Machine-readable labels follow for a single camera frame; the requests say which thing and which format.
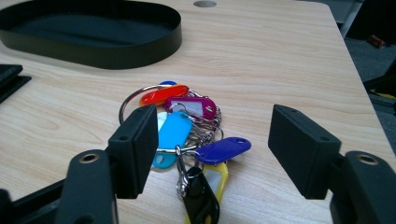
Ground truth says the small red object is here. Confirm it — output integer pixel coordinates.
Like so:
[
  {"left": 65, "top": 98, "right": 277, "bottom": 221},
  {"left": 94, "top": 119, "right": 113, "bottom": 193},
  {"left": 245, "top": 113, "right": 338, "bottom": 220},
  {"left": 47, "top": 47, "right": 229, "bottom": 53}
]
[{"left": 368, "top": 34, "right": 388, "bottom": 49}]

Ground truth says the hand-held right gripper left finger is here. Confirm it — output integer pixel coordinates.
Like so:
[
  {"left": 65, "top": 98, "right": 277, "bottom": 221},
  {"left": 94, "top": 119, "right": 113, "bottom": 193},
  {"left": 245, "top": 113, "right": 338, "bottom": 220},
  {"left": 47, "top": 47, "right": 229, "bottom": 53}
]
[{"left": 106, "top": 105, "right": 159, "bottom": 200}]

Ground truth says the grey round cable grommet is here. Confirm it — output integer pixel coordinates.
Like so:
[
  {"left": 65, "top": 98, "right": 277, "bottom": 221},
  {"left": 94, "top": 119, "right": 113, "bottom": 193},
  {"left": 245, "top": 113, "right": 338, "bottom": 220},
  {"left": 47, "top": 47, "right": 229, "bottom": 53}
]
[{"left": 192, "top": 0, "right": 218, "bottom": 8}]

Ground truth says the key ring with colourful tags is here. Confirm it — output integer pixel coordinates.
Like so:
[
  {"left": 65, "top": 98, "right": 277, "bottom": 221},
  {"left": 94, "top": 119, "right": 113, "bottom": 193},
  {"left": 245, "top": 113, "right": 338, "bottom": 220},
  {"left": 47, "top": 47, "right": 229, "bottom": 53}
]
[{"left": 118, "top": 80, "right": 252, "bottom": 224}]

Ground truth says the black oval tray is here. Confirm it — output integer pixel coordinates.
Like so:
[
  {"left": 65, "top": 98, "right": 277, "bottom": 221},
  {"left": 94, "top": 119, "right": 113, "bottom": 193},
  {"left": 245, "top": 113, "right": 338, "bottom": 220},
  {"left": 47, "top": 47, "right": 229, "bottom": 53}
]
[{"left": 0, "top": 0, "right": 183, "bottom": 70}]

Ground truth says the dark cabinet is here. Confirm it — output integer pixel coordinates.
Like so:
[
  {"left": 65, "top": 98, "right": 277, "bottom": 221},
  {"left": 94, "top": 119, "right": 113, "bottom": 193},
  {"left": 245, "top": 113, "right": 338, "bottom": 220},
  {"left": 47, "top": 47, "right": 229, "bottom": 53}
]
[{"left": 346, "top": 0, "right": 396, "bottom": 45}]

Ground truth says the black stand base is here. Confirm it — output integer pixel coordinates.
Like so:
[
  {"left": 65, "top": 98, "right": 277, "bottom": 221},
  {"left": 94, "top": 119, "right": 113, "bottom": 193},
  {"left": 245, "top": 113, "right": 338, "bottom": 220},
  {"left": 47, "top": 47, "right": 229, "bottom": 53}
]
[{"left": 362, "top": 59, "right": 396, "bottom": 108}]

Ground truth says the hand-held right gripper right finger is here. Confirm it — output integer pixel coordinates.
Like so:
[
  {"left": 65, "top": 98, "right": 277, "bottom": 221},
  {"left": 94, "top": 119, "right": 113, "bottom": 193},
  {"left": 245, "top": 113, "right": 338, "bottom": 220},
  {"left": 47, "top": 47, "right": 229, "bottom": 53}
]
[{"left": 267, "top": 104, "right": 342, "bottom": 201}]

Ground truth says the black leather wallet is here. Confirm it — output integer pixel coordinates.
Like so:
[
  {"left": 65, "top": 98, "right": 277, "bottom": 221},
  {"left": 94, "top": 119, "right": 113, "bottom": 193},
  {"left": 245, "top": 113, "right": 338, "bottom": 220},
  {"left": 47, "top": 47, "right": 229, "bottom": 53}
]
[{"left": 0, "top": 63, "right": 33, "bottom": 104}]

